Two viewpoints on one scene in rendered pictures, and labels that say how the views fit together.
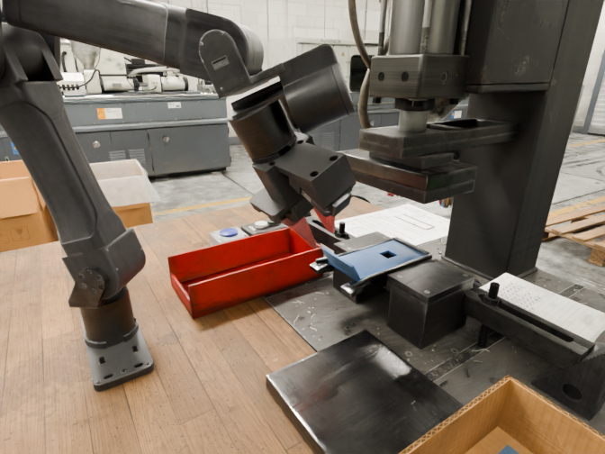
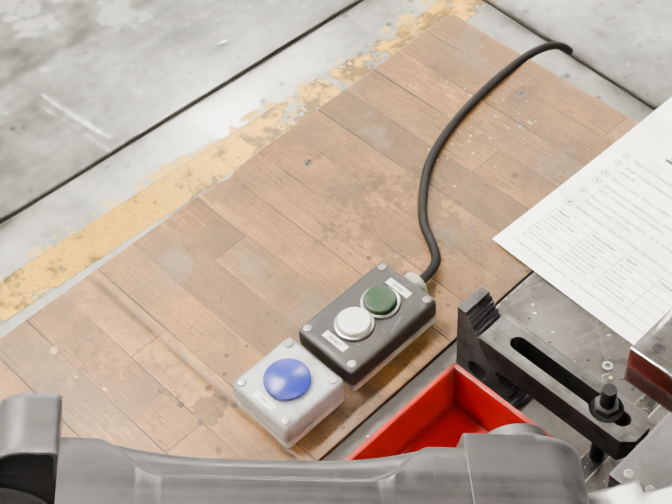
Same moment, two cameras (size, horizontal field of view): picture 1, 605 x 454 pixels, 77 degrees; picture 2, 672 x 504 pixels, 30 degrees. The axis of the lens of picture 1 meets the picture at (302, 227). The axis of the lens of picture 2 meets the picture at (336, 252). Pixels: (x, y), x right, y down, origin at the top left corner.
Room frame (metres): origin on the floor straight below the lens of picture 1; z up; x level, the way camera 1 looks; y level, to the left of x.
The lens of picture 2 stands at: (0.17, 0.18, 1.80)
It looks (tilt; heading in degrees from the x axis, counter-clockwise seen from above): 51 degrees down; 353
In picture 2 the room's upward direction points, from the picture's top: 5 degrees counter-clockwise
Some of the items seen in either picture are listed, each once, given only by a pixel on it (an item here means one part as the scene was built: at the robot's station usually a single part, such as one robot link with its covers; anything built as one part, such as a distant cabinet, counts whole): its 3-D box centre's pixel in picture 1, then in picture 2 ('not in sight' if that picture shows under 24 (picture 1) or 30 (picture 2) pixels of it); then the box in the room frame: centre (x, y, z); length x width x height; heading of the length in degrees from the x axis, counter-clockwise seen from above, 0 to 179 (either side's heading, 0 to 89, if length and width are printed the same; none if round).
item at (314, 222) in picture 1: (328, 240); (562, 394); (0.68, -0.05, 0.95); 0.15 x 0.03 x 0.10; 33
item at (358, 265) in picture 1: (374, 252); not in sight; (0.52, -0.11, 1.00); 0.15 x 0.07 x 0.03; 123
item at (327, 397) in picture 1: (363, 399); not in sight; (0.33, -0.07, 0.91); 0.17 x 0.16 x 0.02; 33
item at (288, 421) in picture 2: (230, 245); (290, 399); (0.76, 0.16, 0.90); 0.07 x 0.07 x 0.06; 33
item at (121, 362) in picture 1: (108, 314); not in sight; (0.45, 0.27, 0.94); 0.20 x 0.07 x 0.08; 33
